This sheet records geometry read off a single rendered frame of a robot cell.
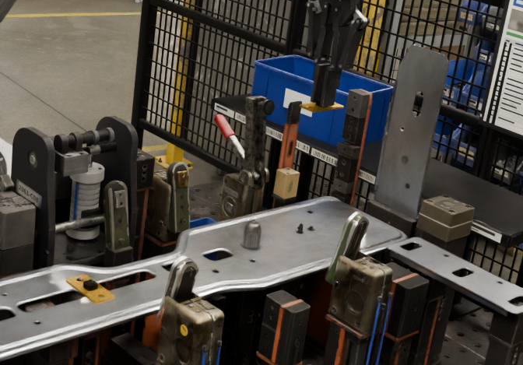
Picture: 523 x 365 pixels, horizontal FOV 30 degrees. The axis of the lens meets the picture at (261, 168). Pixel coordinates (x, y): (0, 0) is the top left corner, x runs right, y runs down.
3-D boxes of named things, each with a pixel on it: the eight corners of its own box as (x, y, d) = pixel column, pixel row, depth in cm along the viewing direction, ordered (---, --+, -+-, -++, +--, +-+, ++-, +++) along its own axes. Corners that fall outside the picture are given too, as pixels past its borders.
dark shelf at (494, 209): (507, 250, 188) (511, 236, 187) (208, 109, 247) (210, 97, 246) (566, 228, 203) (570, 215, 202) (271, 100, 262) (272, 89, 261)
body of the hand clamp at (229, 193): (222, 343, 200) (245, 184, 187) (201, 328, 204) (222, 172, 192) (244, 335, 204) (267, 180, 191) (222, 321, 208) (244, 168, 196)
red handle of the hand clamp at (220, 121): (250, 177, 187) (212, 113, 193) (245, 184, 189) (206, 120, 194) (266, 173, 190) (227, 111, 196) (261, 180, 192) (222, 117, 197)
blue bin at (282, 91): (345, 151, 221) (355, 96, 217) (245, 112, 239) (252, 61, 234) (385, 139, 234) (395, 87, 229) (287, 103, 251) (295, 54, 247)
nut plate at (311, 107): (313, 112, 171) (314, 106, 170) (297, 106, 173) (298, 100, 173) (345, 107, 176) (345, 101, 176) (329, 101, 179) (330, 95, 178)
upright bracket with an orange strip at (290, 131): (258, 324, 209) (292, 103, 191) (254, 322, 209) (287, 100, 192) (268, 321, 211) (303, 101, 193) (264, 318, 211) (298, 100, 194)
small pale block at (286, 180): (263, 336, 204) (288, 175, 192) (251, 329, 207) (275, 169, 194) (275, 332, 207) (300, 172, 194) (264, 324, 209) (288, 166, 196)
